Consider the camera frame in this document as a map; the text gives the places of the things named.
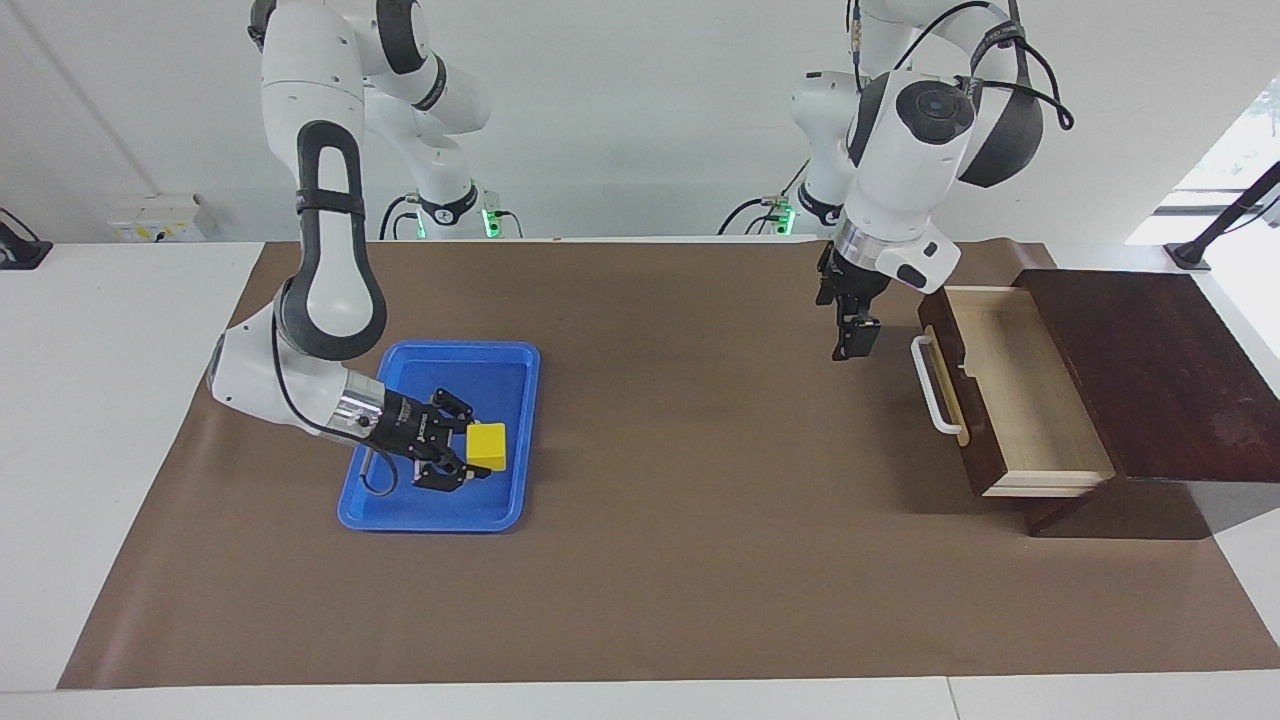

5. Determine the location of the brown table mat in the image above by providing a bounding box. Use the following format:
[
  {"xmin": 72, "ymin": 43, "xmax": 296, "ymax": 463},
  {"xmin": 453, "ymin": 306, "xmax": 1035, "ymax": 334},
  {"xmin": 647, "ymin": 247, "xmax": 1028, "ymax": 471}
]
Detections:
[{"xmin": 57, "ymin": 236, "xmax": 1280, "ymax": 691}]

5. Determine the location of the dark wooden drawer cabinet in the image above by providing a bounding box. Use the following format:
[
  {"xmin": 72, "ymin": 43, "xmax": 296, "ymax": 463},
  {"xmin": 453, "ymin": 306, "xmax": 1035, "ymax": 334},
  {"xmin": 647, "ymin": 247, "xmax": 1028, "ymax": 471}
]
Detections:
[{"xmin": 1010, "ymin": 268, "xmax": 1280, "ymax": 541}]

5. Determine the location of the black right base cable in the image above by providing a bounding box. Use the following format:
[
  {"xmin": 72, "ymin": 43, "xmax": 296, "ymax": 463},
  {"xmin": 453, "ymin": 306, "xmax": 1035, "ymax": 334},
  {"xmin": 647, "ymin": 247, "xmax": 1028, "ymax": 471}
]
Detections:
[{"xmin": 378, "ymin": 193, "xmax": 421, "ymax": 241}]

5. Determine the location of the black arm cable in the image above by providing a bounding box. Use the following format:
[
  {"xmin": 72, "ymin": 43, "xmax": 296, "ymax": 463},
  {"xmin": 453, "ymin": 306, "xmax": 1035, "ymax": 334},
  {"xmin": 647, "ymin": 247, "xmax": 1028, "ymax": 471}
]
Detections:
[
  {"xmin": 848, "ymin": 0, "xmax": 1076, "ymax": 131},
  {"xmin": 268, "ymin": 280, "xmax": 401, "ymax": 498}
]

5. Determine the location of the white wall socket box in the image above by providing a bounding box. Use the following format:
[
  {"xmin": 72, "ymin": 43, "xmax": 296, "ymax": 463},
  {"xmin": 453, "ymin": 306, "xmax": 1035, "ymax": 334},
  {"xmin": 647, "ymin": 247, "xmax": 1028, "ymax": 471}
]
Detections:
[{"xmin": 108, "ymin": 193, "xmax": 206, "ymax": 243}]

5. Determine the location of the yellow cube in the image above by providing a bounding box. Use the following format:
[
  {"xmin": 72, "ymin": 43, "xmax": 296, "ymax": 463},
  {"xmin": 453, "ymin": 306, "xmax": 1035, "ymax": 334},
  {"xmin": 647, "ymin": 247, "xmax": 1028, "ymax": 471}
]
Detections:
[{"xmin": 466, "ymin": 422, "xmax": 508, "ymax": 471}]

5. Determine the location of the black camera stand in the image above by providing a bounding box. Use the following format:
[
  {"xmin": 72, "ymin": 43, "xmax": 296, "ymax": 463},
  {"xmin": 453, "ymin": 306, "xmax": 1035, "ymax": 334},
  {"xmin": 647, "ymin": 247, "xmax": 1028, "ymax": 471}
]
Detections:
[{"xmin": 1165, "ymin": 160, "xmax": 1280, "ymax": 273}]

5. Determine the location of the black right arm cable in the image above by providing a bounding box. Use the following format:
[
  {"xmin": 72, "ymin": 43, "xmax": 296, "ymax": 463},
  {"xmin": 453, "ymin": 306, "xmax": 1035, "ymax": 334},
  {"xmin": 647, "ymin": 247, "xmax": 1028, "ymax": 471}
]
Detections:
[{"xmin": 268, "ymin": 280, "xmax": 401, "ymax": 498}]

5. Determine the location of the black base cable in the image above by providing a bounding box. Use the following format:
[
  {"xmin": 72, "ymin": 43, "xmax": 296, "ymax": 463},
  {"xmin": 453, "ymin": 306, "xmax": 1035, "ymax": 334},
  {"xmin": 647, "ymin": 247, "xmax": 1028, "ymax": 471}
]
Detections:
[
  {"xmin": 715, "ymin": 150, "xmax": 813, "ymax": 237},
  {"xmin": 378, "ymin": 193, "xmax": 421, "ymax": 241}
]

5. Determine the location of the black clamp base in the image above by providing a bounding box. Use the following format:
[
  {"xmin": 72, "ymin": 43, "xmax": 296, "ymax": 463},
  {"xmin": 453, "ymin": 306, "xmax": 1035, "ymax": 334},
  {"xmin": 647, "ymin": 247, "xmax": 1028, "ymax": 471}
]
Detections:
[{"xmin": 0, "ymin": 208, "xmax": 53, "ymax": 271}]

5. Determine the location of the black left base cable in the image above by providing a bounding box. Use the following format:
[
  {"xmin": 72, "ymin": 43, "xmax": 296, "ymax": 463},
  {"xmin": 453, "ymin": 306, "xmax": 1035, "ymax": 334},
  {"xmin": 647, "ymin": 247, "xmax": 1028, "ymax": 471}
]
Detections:
[{"xmin": 715, "ymin": 150, "xmax": 813, "ymax": 237}]

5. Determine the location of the wooden drawer with white handle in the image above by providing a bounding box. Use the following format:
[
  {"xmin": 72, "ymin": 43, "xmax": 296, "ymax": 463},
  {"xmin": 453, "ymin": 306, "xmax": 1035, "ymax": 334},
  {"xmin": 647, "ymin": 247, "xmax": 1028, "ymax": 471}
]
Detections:
[{"xmin": 910, "ymin": 278, "xmax": 1117, "ymax": 499}]

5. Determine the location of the blue plastic tray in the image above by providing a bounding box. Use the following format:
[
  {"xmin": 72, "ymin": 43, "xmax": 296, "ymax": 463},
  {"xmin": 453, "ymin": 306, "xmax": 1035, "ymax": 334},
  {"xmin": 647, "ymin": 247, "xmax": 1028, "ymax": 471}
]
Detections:
[{"xmin": 337, "ymin": 340, "xmax": 542, "ymax": 533}]

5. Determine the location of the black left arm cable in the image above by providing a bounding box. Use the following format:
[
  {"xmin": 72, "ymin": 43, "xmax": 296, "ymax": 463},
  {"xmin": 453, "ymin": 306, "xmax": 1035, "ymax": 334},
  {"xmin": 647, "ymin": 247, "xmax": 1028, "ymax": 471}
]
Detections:
[{"xmin": 848, "ymin": 0, "xmax": 1076, "ymax": 131}]

